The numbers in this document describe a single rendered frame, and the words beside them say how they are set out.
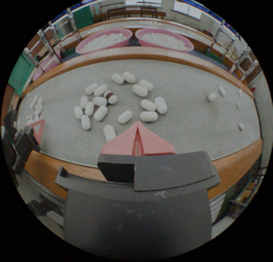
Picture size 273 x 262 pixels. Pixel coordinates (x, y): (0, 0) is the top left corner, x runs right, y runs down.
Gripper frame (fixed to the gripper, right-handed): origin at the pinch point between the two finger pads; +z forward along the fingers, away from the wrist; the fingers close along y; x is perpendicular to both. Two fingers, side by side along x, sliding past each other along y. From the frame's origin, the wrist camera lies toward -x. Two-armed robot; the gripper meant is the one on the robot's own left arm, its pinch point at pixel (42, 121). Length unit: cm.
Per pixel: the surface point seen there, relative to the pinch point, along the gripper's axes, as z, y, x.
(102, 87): 6.0, -21.2, -5.1
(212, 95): 6, -50, -5
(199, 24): 429, -348, -335
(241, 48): 210, -444, -226
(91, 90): 6.1, -18.1, -4.8
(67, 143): -2.8, -11.9, 4.8
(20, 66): 18, 61, -42
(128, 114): 1.0, -27.7, -0.7
